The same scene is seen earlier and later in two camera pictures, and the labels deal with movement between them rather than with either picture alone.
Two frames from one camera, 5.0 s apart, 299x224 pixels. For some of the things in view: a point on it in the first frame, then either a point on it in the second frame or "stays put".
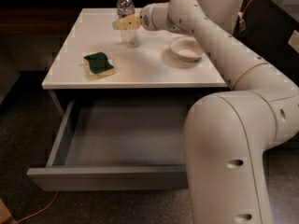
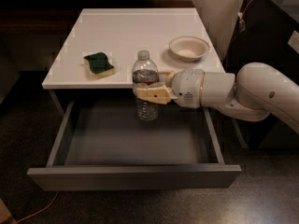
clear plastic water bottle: (126, 7) → (145, 75)
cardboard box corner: (6, 217) stays put
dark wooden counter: (45, 16) stays put
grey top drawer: (118, 146) stays put
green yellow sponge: (98, 65) stays put
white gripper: (146, 19) → (187, 87)
